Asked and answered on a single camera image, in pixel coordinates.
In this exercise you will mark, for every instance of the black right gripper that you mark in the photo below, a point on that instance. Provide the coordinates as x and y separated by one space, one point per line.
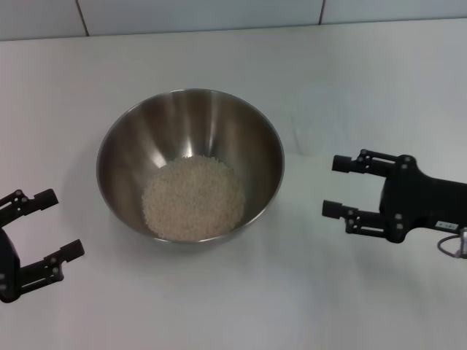
419 204

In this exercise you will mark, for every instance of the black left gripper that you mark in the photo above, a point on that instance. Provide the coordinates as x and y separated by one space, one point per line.
8 270

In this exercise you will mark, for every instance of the clear plastic cup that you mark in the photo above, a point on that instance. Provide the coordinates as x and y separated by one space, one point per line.
306 146

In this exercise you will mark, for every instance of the white rice grains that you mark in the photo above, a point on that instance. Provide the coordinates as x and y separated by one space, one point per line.
193 198

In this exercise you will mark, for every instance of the stainless steel mixing bowl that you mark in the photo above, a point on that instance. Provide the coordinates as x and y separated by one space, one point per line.
182 124

